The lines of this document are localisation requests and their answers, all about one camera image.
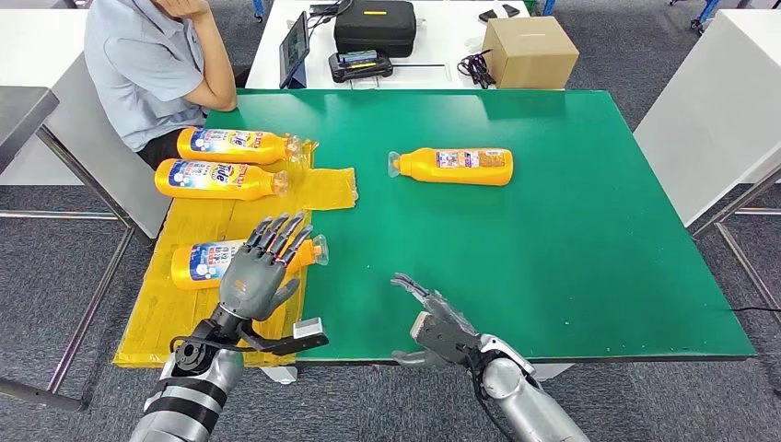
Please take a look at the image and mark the white table foot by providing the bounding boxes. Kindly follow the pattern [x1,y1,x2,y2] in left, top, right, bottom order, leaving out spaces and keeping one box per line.
[530,363,576,382]
[259,366,299,386]

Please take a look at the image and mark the white side table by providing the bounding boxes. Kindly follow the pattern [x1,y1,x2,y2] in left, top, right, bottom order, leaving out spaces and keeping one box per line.
[0,8,175,240]
[634,8,781,228]

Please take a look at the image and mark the grey table with metal frame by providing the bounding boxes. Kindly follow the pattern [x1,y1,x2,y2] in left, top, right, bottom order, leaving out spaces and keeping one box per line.
[0,86,135,413]

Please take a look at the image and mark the black handheld controller with screen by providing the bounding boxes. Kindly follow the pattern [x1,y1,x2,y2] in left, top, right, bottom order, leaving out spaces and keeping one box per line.
[328,49,395,84]

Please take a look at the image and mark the metal table frame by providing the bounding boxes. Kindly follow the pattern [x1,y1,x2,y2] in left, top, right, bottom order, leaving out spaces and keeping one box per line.
[690,161,781,324]

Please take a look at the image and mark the black charger cables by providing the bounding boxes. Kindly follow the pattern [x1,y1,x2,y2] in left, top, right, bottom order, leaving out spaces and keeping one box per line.
[307,0,356,30]

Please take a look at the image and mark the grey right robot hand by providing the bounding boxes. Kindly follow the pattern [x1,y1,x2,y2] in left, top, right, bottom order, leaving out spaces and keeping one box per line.
[390,273,484,369]

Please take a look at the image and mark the orange detergent bottle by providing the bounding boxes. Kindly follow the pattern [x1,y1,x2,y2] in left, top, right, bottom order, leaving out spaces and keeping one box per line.
[176,126,303,167]
[153,158,290,203]
[170,234,330,292]
[387,146,515,187]

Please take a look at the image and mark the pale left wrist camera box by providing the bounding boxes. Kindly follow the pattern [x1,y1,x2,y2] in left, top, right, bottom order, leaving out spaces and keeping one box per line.
[240,317,330,357]

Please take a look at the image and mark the person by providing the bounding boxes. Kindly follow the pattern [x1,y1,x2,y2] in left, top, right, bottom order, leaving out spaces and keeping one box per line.
[84,0,251,170]

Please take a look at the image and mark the person's right hand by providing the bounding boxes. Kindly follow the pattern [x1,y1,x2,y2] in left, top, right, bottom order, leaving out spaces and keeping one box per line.
[152,0,214,20]

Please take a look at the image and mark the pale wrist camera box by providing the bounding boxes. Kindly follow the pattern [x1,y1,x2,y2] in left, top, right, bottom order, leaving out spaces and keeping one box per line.
[240,317,330,357]
[410,310,484,367]

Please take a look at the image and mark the black zip carrying case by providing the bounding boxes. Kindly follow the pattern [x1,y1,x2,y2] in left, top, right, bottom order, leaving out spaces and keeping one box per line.
[333,0,418,59]

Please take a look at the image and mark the black tablet with stand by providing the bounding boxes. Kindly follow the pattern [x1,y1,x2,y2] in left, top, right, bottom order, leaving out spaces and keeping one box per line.
[278,10,311,90]

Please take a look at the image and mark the blue wheeled cart frame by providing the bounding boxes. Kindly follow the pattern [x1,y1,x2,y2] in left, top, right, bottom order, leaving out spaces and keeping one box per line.
[668,0,722,31]

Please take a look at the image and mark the white desk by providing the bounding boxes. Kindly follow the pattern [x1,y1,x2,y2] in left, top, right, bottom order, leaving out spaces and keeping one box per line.
[245,0,536,91]

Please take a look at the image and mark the brown cardboard box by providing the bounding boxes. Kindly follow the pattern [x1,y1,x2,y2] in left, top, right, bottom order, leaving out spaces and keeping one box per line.
[482,16,581,91]

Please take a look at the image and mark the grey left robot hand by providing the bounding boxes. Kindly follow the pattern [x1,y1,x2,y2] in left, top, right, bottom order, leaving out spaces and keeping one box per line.
[217,211,315,322]

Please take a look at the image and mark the black coiled cable bundle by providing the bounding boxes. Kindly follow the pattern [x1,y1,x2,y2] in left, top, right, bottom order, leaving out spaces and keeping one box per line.
[457,50,496,91]

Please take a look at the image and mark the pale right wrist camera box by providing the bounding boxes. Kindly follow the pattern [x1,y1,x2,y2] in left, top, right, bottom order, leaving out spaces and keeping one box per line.
[410,310,484,367]

